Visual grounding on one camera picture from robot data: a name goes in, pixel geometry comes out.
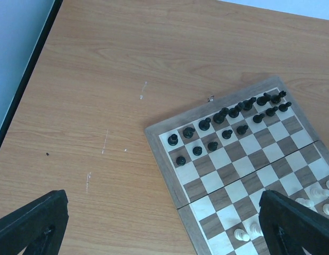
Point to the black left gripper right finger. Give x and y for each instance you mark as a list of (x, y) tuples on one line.
[(291, 228)]

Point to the wooden chess board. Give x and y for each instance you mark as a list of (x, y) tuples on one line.
[(217, 192)]

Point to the black knight piece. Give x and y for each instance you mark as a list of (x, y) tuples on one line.
[(188, 132), (264, 99)]

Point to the black queen piece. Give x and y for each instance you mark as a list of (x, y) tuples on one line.
[(220, 116)]

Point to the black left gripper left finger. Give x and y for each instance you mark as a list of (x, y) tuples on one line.
[(36, 228)]

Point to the black king piece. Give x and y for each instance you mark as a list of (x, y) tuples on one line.
[(234, 112)]

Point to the black pawn piece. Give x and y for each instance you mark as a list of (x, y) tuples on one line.
[(226, 134), (197, 150), (212, 146), (180, 161), (285, 106), (242, 129), (271, 111), (258, 118)]

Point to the black rook piece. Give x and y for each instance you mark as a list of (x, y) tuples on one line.
[(173, 140), (276, 98)]

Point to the black bishop piece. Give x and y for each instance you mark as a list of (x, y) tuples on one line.
[(204, 125), (248, 104)]

